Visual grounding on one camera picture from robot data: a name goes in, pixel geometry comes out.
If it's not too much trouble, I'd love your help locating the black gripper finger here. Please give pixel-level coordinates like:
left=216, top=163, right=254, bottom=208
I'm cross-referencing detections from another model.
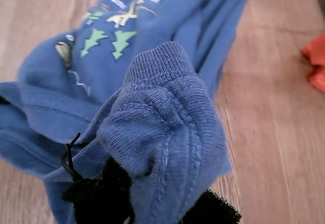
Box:
left=181, top=188, right=242, bottom=224
left=60, top=157, right=135, bottom=224

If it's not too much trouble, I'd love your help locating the blue printed T-shirt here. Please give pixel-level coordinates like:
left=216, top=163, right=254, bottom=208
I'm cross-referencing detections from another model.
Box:
left=0, top=0, right=252, bottom=224

